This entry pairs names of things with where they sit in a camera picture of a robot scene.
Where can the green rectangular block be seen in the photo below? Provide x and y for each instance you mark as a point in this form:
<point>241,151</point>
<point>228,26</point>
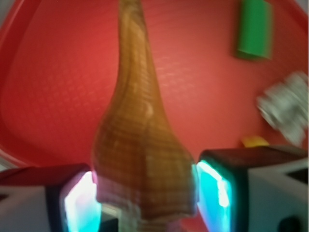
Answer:
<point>255,35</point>

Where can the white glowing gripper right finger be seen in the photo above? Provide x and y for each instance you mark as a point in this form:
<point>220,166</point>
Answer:
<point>257,189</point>

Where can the yellow rubber duck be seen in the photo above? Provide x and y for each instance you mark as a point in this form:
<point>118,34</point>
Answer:
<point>254,141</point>

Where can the red plastic tray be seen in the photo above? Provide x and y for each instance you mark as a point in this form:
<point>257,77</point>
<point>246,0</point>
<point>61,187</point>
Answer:
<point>59,61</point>

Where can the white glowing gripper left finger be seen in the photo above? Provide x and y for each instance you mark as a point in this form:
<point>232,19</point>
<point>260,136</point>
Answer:
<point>49,199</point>

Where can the crumpled white paper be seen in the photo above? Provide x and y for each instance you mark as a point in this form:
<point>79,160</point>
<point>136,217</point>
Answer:
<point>285,107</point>

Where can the brown striped spiral shell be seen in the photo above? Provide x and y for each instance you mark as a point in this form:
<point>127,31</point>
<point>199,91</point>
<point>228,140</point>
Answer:
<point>140,166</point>

